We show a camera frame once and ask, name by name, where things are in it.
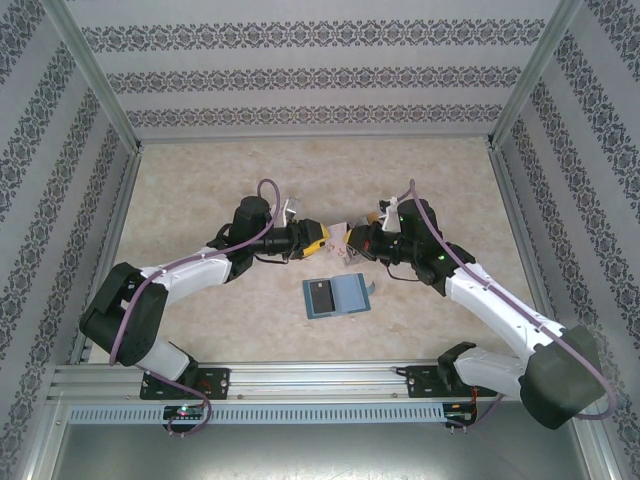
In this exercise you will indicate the teal blue card holder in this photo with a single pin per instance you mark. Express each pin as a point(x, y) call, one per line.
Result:
point(352, 295)

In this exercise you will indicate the black credit card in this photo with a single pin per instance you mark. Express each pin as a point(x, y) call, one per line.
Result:
point(321, 297)

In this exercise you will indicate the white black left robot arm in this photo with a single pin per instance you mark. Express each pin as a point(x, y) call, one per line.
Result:
point(195, 272)

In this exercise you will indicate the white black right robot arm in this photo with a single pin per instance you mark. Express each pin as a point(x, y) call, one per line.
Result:
point(500, 305)

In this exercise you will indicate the grey sheet metal shelf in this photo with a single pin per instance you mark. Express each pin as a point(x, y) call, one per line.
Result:
point(320, 455)

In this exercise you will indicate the aluminium table back rail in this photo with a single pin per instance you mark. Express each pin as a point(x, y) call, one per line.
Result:
point(315, 138)

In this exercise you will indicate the aluminium table side rail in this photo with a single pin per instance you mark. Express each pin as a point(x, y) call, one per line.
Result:
point(504, 185)
point(117, 210)

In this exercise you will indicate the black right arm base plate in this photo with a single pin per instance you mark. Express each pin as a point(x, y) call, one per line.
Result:
point(420, 382)

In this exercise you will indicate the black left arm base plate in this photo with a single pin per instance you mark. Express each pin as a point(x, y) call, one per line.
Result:
point(215, 382)

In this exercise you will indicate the aluminium frame post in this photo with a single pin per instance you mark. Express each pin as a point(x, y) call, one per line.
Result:
point(95, 75)
point(534, 75)

